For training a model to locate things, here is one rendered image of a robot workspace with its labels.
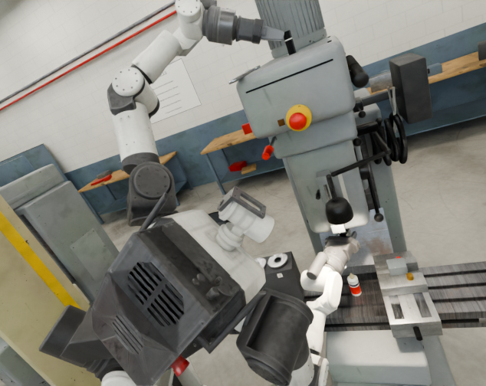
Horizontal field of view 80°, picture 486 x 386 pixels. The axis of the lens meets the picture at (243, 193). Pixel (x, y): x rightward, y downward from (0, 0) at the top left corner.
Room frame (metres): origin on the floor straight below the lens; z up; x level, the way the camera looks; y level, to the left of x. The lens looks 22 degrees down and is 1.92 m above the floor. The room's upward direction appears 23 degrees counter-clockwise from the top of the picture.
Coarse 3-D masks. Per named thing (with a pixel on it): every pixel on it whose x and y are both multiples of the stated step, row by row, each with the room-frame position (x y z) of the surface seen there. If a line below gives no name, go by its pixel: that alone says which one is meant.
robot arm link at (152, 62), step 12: (156, 48) 0.87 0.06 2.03; (168, 48) 0.88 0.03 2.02; (144, 60) 0.86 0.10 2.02; (156, 60) 0.86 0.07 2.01; (168, 60) 0.88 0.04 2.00; (144, 72) 0.85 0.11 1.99; (156, 72) 0.87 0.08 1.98; (144, 96) 0.81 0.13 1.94; (156, 96) 0.88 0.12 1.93; (156, 108) 0.87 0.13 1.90
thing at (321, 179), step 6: (318, 174) 0.80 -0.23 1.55; (324, 174) 0.78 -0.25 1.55; (318, 180) 0.78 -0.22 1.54; (324, 180) 0.77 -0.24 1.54; (324, 186) 0.78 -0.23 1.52; (324, 192) 0.78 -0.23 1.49; (324, 198) 0.78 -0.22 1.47; (330, 198) 0.78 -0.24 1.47; (324, 204) 0.79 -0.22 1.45; (336, 228) 0.78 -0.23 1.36; (342, 228) 0.77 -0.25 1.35
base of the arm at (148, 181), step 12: (144, 168) 0.64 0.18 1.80; (156, 168) 0.65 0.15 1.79; (132, 180) 0.62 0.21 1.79; (144, 180) 0.62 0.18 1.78; (156, 180) 0.63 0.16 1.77; (168, 180) 0.64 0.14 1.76; (132, 192) 0.60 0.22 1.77; (144, 192) 0.60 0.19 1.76; (156, 192) 0.61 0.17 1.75; (168, 192) 0.62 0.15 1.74; (132, 204) 0.59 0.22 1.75; (144, 204) 0.60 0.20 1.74; (168, 204) 0.61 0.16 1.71; (132, 216) 0.61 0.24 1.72; (144, 216) 0.62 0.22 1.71; (156, 216) 0.62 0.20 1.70
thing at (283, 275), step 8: (272, 256) 1.10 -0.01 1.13; (280, 256) 1.07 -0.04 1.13; (288, 256) 1.07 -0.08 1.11; (264, 264) 1.06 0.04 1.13; (272, 264) 1.04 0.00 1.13; (280, 264) 1.02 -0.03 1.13; (288, 264) 1.01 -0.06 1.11; (296, 264) 1.08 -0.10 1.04; (264, 272) 1.03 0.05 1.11; (272, 272) 1.01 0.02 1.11; (280, 272) 1.00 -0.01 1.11; (288, 272) 0.99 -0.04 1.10; (296, 272) 1.03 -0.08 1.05; (272, 280) 1.01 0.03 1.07; (280, 280) 1.00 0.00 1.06; (288, 280) 0.99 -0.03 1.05; (296, 280) 0.98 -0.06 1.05; (272, 288) 1.02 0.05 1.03; (280, 288) 1.01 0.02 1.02; (288, 288) 0.99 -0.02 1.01; (296, 288) 0.99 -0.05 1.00; (296, 296) 0.99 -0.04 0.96
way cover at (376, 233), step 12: (372, 216) 1.17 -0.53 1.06; (384, 216) 1.14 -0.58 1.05; (360, 228) 1.18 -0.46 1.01; (372, 228) 1.15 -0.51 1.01; (384, 228) 1.13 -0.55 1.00; (324, 240) 1.24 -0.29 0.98; (360, 240) 1.16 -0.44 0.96; (372, 240) 1.13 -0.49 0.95; (384, 240) 1.10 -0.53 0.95; (360, 252) 1.13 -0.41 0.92; (372, 252) 1.10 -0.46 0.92; (384, 252) 1.07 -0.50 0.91; (348, 264) 1.12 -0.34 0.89; (360, 264) 1.09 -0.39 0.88; (372, 264) 1.07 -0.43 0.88
